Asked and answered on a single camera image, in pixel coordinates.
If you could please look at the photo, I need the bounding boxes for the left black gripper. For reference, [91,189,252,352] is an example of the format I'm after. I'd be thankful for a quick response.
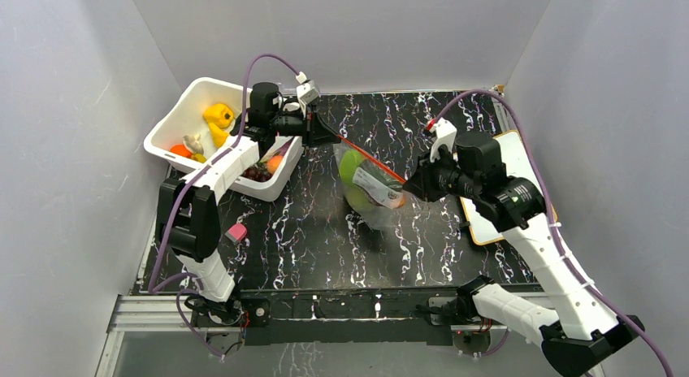
[269,102,340,150]

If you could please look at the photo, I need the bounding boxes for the green toy starfruit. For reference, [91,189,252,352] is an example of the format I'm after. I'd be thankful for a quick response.
[338,149,366,186]

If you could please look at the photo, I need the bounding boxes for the green toy cabbage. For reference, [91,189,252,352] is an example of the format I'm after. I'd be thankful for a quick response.
[344,185,377,214]

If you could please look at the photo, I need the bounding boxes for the clear orange-zip bag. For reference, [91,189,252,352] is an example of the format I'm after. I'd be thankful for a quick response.
[332,138,408,231]

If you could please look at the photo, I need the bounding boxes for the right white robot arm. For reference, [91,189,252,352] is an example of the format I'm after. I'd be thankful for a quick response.
[404,132,644,376]

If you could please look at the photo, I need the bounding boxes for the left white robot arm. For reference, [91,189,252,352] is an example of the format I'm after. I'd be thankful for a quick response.
[156,80,341,325]

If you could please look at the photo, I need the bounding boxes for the purple toy eggplant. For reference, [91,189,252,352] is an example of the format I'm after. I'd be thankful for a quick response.
[267,137,293,160]

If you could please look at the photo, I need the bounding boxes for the orange toy peach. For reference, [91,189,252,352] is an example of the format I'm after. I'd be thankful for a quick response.
[266,154,284,175]

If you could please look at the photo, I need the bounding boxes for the dark red toy grapes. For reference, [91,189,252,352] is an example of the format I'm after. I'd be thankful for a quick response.
[242,165,273,183]

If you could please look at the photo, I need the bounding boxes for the yellow toy bananas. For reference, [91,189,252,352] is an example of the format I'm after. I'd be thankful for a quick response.
[190,124,230,163]

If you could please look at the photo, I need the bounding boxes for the yellow toy bell pepper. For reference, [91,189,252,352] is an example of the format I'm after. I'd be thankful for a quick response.
[202,103,236,129]

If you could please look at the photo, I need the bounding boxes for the black marble table mat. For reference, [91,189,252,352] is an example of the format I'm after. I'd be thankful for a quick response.
[219,92,535,290]

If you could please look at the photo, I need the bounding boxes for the white toy mushroom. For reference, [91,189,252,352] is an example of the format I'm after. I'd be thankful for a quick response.
[183,134,205,154]

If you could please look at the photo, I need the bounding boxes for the pink eraser block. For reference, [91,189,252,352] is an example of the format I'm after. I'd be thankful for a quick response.
[224,223,248,244]

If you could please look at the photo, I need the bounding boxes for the orange toy carrot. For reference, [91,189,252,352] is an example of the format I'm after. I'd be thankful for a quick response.
[169,144,193,158]

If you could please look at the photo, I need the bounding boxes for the small whiteboard wooden frame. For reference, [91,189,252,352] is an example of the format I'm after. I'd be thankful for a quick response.
[465,158,557,239]

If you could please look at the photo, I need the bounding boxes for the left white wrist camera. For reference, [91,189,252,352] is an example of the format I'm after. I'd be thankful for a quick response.
[295,71,320,115]

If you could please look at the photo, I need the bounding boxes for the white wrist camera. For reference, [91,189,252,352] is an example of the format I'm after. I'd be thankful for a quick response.
[295,71,320,115]
[426,118,457,163]

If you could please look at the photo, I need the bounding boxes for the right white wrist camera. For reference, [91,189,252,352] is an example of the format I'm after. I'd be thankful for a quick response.
[426,118,457,163]

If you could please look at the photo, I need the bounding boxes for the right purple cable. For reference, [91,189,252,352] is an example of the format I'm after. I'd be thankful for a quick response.
[427,89,675,377]

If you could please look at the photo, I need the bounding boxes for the purple cable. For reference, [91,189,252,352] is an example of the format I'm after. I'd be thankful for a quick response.
[427,89,675,377]
[147,53,308,359]

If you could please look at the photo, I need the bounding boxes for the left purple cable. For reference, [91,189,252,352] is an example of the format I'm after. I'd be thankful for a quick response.
[147,53,308,359]

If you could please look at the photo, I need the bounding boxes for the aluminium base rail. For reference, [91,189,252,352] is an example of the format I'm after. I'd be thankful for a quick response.
[96,290,554,376]

